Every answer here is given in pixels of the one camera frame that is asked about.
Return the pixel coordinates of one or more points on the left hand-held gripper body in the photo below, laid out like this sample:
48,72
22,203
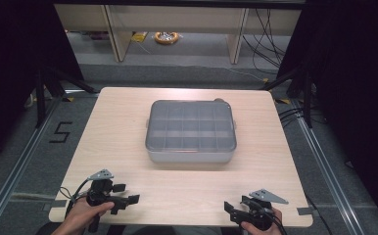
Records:
100,192

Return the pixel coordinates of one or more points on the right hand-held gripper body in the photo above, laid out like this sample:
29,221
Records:
259,207

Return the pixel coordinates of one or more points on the grey compartment box with lid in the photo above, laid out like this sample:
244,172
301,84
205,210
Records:
190,130

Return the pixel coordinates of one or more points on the person's right hand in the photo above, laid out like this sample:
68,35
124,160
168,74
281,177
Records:
265,228

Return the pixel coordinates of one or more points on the person's left hand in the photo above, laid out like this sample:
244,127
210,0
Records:
84,213

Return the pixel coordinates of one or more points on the grey tape strip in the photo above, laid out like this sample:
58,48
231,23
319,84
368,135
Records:
305,211

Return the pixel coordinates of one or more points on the black tape floor mark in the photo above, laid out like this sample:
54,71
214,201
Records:
61,132

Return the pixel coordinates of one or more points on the small brown round object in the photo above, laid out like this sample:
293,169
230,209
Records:
219,100

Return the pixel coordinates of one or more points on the black tripod stand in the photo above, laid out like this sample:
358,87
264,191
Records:
46,88
303,91

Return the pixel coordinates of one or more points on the black curtain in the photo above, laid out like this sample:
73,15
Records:
356,91
17,65

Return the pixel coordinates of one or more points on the yellow packet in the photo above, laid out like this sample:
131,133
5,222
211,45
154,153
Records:
139,37

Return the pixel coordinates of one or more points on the orange tape roll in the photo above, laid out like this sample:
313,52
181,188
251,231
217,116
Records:
166,37

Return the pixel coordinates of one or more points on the aluminium floor rail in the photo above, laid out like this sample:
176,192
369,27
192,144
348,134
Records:
327,176
17,163

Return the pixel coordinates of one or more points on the white desk frame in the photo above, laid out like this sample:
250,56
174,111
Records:
177,19

